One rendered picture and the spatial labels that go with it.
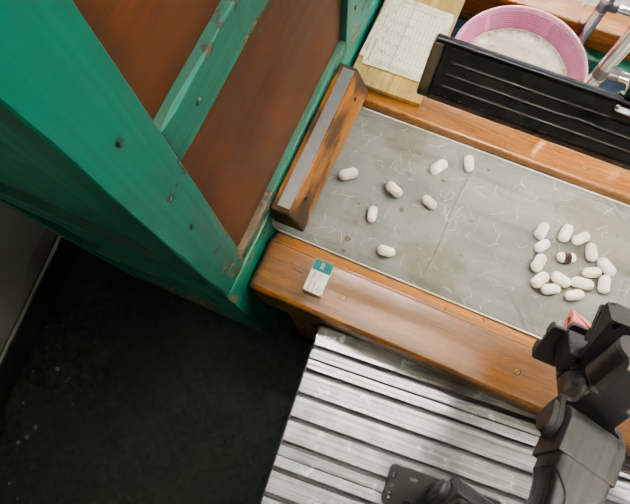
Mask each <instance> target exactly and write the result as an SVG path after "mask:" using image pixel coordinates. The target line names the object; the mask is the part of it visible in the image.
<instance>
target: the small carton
mask: <svg viewBox="0 0 630 504"><path fill-rule="evenodd" d="M333 270H334V265H332V264H329V263H327V262H325V261H322V260H320V259H317V258H316V259H315V261H314V264H313V266H312V268H311V270H310V273H309V275H308V277H307V279H306V281H305V284H304V286H303V288H302V289H303V291H304V292H307V293H309V294H311V295H314V296H316V297H318V298H321V297H322V295H323V293H324V291H325V288H326V286H327V284H328V281H329V279H330V277H331V275H332V272H333Z"/></svg>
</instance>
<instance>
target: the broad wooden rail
mask: <svg viewBox="0 0 630 504"><path fill-rule="evenodd" d="M316 258H317V259H320V260H322V261H325V262H327V263H329V264H332V265H334V270H333V272H332V275H331V277H330V279H329V281H328V284H327V286H326V288H325V291H324V293H323V295H322V297H321V298H318V297H316V296H314V295H311V294H309V293H307V292H304V291H303V289H302V288H303V286H304V284H305V281H306V279H307V277H308V275H309V273H310V270H311V268H312V266H313V264H314V261H315V259H316ZM249 285H250V287H251V288H252V290H253V291H254V292H255V293H256V294H257V296H258V297H259V298H260V299H261V300H262V302H264V303H267V304H269V305H271V306H273V307H276V308H278V309H280V310H283V311H285V312H287V313H290V314H292V315H294V316H296V317H299V318H301V319H303V320H306V321H308V322H310V323H312V324H315V325H317V326H319V323H321V324H323V325H325V326H328V327H330V328H332V329H334V330H337V331H339V332H341V333H344V334H346V335H348V336H351V337H354V338H357V339H360V340H362V341H364V342H367V343H369V344H371V345H373V346H376V347H378V348H380V349H383V350H385V351H387V352H390V353H392V354H394V355H397V356H399V357H401V358H403V359H406V360H408V361H410V362H413V363H415V364H417V365H420V366H422V367H424V368H426V369H429V370H431V371H433V372H436V373H438V374H440V375H443V376H445V377H447V378H449V379H452V380H454V381H456V382H459V383H461V384H463V385H466V386H468V387H470V388H473V389H475V390H477V391H479V392H482V393H484V394H486V395H489V396H491V397H493V398H496V399H498V400H500V401H502V402H505V403H507V404H509V405H512V406H514V407H516V408H519V409H521V410H523V411H526V412H528V413H530V414H532V415H535V416H538V413H539V412H540V411H541V410H542V409H543V407H545V406H546V405H547V404H548V403H549V402H551V401H552V400H553V399H554V398H555V397H557V396H558V391H557V379H556V367H553V366H551V365H549V364H546V363H544V362H541V361H539V360H537V359H534V358H533V357H532V348H533V344H534V343H535V342H536V340H537V339H538V338H535V337H533V336H530V335H528V334H525V333H523V332H521V331H518V330H516V329H513V328H511V327H509V326H506V325H504V324H501V323H499V322H496V321H494V320H492V319H489V318H487V317H484V316H482V315H480V314H477V313H475V312H472V311H470V310H467V309H465V308H463V307H460V306H458V305H455V304H453V303H451V302H448V301H446V300H443V299H441V298H439V297H436V296H434V295H431V294H429V293H426V292H424V291H422V290H419V289H417V288H414V287H412V286H410V285H407V284H405V283H402V282H400V281H397V280H395V279H393V278H390V277H388V276H385V275H383V274H381V273H378V272H376V271H373V270H371V269H368V268H366V267H364V266H361V265H359V264H356V263H354V262H352V261H349V260H347V259H344V258H342V257H340V256H337V255H335V254H332V253H330V252H327V251H325V250H323V249H320V248H318V247H315V246H313V245H311V244H308V243H306V242H303V241H301V240H298V239H296V238H294V237H291V236H289V235H286V234H284V233H282V232H276V233H275V234H274V235H273V236H272V238H271V239H270V240H269V241H268V243H267V245H266V247H265V250H264V252H263V254H262V256H261V258H260V260H259V262H258V264H257V266H256V268H255V270H254V273H253V275H252V277H251V279H250V281H249ZM629 411H630V409H629ZM616 429H617V430H618V431H620V432H621V433H623V442H624V444H625V446H626V455H627V456H629V457H630V418H628V419H627V420H625V421H624V422H623V423H621V424H620V425H618V426H617V427H616Z"/></svg>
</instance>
